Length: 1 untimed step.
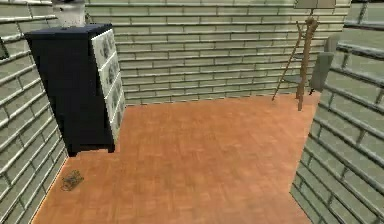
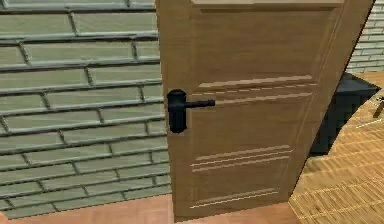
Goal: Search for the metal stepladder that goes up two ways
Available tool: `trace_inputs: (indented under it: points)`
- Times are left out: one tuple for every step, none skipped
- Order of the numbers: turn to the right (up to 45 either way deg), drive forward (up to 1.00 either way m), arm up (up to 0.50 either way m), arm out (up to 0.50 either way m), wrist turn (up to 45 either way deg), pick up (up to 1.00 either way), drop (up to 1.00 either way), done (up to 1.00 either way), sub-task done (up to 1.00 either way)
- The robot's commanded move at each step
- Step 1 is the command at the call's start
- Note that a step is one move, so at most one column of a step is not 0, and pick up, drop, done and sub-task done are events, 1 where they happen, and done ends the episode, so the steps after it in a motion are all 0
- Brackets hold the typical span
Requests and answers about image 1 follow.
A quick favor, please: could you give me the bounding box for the white object on chest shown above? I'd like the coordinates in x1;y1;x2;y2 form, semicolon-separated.
51;0;87;28

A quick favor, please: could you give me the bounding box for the black chest of drawers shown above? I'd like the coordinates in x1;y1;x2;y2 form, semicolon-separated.
24;23;127;158

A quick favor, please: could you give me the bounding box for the small dark wire tangle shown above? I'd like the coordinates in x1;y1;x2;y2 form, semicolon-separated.
60;170;85;192

